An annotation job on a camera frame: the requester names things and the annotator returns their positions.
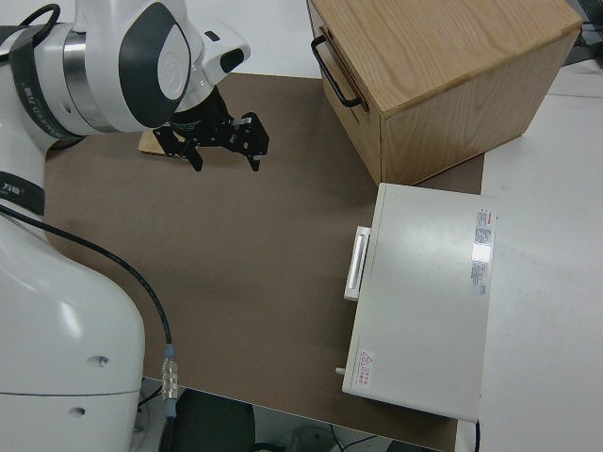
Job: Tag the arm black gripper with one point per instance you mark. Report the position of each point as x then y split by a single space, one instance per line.
212 127

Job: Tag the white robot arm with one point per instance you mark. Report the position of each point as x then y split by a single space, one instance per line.
70 329

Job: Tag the wooden mug tree stand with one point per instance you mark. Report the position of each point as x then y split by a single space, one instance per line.
150 142

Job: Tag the brown table mat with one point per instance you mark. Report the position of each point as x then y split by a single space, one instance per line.
259 263

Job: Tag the wooden drawer cabinet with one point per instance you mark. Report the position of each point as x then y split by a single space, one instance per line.
452 85

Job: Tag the white box appliance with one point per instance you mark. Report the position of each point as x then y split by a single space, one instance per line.
424 301

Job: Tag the black object under table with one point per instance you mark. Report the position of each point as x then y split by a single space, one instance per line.
212 424

